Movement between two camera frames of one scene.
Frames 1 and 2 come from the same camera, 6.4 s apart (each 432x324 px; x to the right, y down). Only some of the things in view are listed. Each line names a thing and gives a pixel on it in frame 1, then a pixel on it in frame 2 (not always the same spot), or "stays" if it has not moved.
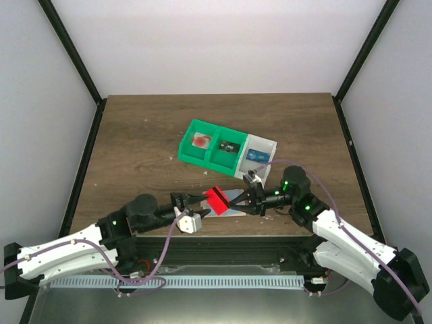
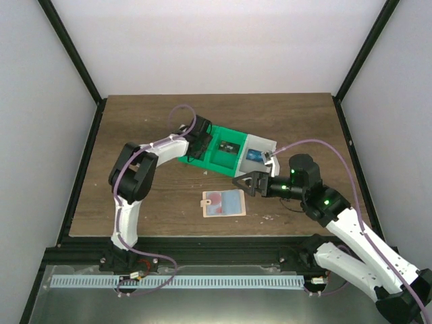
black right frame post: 383,19 stays
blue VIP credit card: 257,156 stays
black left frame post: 77,60 stays
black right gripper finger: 254,209 → 254,181
